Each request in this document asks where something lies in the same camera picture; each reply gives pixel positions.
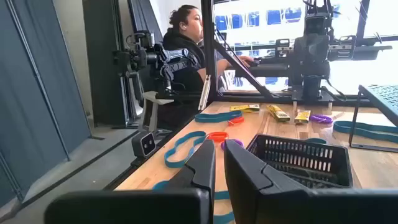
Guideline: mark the large teal rubber band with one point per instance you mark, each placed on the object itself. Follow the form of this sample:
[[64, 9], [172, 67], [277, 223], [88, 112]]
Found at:
[[357, 127], [222, 195], [186, 138], [217, 117], [315, 140]]

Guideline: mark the white metal stand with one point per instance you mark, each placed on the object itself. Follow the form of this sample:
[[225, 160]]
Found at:
[[154, 115]]

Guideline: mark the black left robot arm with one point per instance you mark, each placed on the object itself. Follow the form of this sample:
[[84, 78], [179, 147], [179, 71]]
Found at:
[[311, 90]]

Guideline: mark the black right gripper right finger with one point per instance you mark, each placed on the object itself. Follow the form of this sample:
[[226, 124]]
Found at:
[[248, 186]]

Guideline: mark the grey-blue partition panel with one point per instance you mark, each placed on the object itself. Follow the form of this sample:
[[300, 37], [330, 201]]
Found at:
[[31, 93]]

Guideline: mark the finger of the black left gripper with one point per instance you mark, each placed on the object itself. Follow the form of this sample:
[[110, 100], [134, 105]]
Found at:
[[320, 49], [303, 49]]

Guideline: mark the silver metal bracket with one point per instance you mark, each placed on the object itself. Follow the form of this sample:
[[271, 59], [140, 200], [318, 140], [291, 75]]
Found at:
[[204, 93]]

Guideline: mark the dark tall cabinet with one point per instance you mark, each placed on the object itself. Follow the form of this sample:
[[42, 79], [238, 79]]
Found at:
[[102, 62]]

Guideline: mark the small black table camera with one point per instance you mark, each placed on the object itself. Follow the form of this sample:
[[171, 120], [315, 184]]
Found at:
[[143, 144]]

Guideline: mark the person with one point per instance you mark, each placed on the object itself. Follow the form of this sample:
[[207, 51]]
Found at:
[[183, 46]]

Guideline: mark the black slotted plastic basket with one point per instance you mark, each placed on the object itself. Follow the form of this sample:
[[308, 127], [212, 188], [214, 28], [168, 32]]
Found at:
[[342, 161]]

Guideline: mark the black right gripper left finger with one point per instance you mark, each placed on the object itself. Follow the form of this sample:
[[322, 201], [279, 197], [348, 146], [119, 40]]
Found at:
[[199, 174]]

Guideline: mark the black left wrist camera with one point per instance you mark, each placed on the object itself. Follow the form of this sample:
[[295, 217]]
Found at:
[[315, 23]]

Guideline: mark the yellow rectangular packet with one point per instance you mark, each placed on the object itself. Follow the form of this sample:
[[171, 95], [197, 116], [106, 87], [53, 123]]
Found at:
[[278, 113], [302, 116], [242, 108]]

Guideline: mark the black perforated metal shelf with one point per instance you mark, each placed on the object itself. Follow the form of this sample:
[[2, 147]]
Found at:
[[382, 96]]

